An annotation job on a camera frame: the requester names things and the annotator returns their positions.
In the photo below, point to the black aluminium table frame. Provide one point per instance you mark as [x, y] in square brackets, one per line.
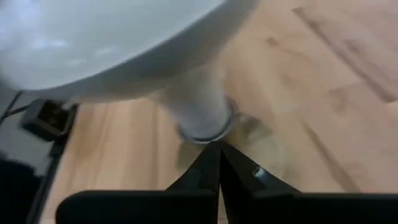
[53, 168]

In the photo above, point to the small black camera box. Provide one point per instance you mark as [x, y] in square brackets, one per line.
[46, 119]

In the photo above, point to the white reflector lightbulb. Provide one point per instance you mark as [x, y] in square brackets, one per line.
[109, 40]

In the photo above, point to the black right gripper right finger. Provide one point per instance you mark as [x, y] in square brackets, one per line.
[280, 208]

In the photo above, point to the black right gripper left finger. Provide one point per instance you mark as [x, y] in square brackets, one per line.
[174, 208]

